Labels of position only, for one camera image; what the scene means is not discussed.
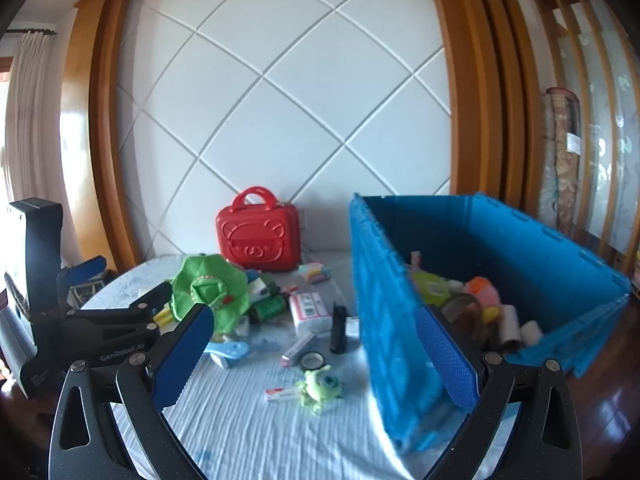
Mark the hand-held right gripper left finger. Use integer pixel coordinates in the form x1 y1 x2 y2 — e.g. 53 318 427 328
47 302 216 480

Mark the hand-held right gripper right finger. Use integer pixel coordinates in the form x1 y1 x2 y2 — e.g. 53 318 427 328
415 304 585 480

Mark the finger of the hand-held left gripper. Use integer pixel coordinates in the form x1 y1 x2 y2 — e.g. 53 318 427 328
57 255 108 288
127 280 173 313

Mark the light blue plastic shoehorn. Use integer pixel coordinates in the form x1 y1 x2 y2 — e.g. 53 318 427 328
205 340 251 370

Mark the blue plastic crate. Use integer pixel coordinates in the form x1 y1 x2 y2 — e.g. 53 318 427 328
348 191 632 456

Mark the green plush hat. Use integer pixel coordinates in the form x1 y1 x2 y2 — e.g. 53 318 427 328
170 254 257 333

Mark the green monster plush toy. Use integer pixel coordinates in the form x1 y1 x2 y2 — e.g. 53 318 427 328
295 365 345 416

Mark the white tissue pack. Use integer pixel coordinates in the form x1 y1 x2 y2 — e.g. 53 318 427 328
289 291 333 333

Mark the pink yellow candy pack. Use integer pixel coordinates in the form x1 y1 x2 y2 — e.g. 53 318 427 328
298 261 333 282

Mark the desktop with white cloth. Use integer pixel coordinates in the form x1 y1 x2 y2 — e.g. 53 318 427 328
80 250 521 480

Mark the brown round container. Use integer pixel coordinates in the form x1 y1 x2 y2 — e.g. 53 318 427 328
440 294 488 348

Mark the yellow green packet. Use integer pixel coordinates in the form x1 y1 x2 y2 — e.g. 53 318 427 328
411 270 453 306

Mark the white roll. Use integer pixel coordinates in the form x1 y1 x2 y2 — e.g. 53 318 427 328
500 304 523 351
520 320 545 348

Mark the pink plush toy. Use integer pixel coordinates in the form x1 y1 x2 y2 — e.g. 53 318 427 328
464 276 503 323

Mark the green bottle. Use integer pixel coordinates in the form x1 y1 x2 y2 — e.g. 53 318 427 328
248 295 287 325

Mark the white green box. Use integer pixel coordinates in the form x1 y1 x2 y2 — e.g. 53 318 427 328
245 270 281 301

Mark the red toy suitcase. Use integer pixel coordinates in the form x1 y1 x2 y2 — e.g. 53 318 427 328
216 186 302 271

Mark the beige curtain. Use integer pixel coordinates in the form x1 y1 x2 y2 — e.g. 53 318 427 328
0 27 56 211

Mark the rolled patterned carpet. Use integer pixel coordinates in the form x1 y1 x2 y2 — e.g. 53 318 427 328
539 87 583 241

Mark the wooden screen partition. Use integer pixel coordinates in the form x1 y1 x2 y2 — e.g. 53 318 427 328
530 0 640 271

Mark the wire basket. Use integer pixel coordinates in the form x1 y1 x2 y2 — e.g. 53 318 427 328
67 282 108 311

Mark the wooden wall trim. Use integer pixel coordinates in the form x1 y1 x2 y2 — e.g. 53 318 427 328
59 0 543 273

